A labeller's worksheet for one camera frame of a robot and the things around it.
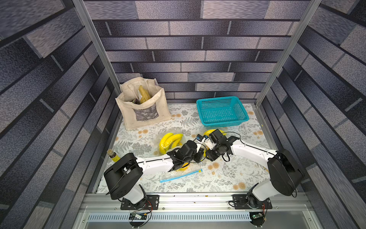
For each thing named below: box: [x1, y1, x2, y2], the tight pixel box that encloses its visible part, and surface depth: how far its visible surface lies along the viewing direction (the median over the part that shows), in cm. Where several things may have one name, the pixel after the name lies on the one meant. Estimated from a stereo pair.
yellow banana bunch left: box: [159, 132, 184, 155], surface depth 92 cm
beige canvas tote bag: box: [115, 76, 173, 131], surface depth 98 cm
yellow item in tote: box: [138, 84, 152, 105], surface depth 97 cm
